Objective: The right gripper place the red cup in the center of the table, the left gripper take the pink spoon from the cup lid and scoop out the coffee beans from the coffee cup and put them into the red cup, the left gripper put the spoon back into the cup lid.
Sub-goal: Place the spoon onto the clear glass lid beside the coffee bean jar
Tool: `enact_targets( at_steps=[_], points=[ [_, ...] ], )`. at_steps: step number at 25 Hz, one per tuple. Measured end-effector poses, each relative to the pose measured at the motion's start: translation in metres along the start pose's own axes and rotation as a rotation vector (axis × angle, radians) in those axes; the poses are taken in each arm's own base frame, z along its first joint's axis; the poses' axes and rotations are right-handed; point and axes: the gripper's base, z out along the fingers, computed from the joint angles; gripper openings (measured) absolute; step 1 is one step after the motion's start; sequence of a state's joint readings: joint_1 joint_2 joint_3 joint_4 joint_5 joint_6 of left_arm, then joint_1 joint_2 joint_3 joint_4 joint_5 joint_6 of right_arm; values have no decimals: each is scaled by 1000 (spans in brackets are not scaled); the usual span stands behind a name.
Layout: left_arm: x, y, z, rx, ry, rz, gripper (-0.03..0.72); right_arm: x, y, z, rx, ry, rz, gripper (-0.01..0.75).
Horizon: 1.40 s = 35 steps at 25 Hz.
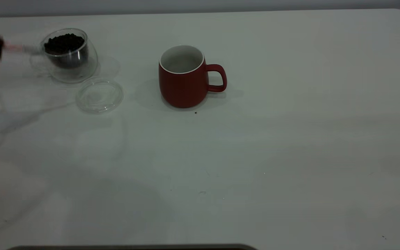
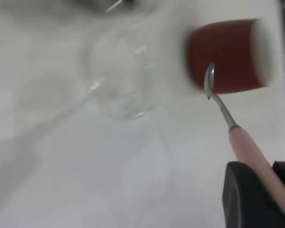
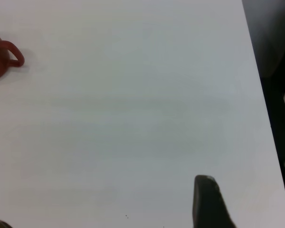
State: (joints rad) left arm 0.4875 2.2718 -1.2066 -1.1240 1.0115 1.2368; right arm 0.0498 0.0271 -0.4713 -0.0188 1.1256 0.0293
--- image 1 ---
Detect clear double-walled glass cup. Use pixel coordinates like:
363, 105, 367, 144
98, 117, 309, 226
30, 28, 99, 84

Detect red ceramic mug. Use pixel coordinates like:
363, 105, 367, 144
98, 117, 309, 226
158, 45, 227, 109

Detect dark coffee beans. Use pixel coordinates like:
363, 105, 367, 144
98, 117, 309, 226
44, 33, 89, 68

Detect clear round glass lid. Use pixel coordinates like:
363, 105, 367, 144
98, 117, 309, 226
75, 77, 124, 114

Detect pink-handled metal spoon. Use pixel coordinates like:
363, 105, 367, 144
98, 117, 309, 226
2, 43, 44, 56

